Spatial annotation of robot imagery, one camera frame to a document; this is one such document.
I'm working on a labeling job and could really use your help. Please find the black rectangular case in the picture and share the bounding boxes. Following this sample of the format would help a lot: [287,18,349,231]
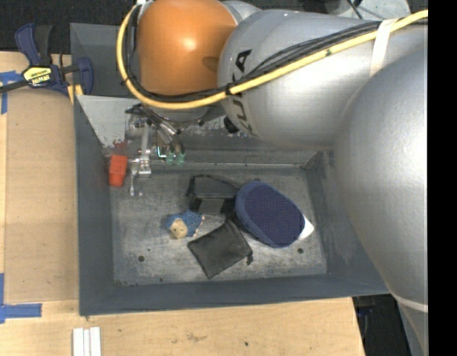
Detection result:
[185,174,240,215]

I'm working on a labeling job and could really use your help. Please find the pale wood board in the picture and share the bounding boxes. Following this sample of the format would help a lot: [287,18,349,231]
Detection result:
[4,52,81,304]

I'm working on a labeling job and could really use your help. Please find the grey metal bin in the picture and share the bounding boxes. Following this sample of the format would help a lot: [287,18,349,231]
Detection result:
[69,22,391,317]

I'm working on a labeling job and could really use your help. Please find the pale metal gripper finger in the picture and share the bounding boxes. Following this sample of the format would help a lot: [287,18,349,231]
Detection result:
[139,156,153,197]
[128,157,140,197]

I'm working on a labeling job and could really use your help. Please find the blue toy with tan face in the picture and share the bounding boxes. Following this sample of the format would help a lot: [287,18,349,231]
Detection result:
[165,210,206,241]

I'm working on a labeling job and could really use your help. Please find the orange plastic block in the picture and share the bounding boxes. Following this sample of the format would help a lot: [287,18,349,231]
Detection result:
[108,154,129,188]

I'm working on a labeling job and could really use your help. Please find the dark blue slipper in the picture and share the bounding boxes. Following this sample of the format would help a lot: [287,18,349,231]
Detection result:
[234,180,315,249]

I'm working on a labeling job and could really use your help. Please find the black cloth pouch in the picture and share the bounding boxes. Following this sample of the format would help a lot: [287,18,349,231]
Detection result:
[186,218,254,280]

